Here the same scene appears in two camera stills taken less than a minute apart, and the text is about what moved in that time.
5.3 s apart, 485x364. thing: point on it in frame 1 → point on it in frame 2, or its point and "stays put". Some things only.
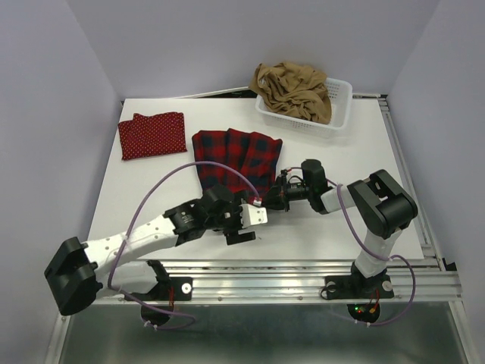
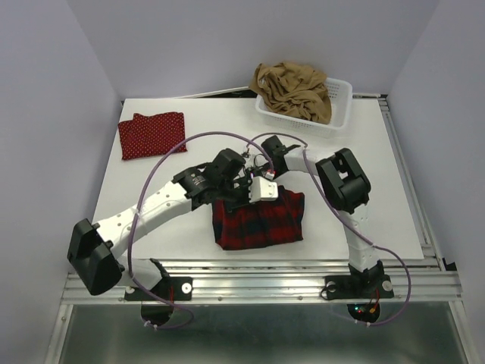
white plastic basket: [339, 92] stays put
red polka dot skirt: [145, 136] stays put
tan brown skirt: [296, 88] stays put
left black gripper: [231, 234] → [243, 202]
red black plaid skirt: [253, 154] → [259, 223]
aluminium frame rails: [433, 278] stays put
